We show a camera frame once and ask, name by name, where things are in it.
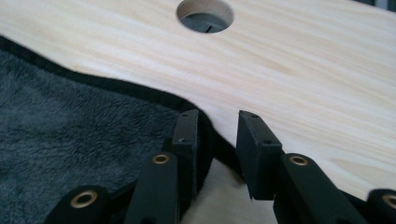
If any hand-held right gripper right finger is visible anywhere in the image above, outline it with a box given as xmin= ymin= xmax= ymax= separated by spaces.
xmin=235 ymin=109 xmax=285 ymax=201

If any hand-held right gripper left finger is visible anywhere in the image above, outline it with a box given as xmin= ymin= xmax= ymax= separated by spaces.
xmin=170 ymin=108 xmax=201 ymax=202

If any dark grey purple cloth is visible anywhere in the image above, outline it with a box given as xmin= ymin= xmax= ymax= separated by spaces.
xmin=0 ymin=35 xmax=248 ymax=224

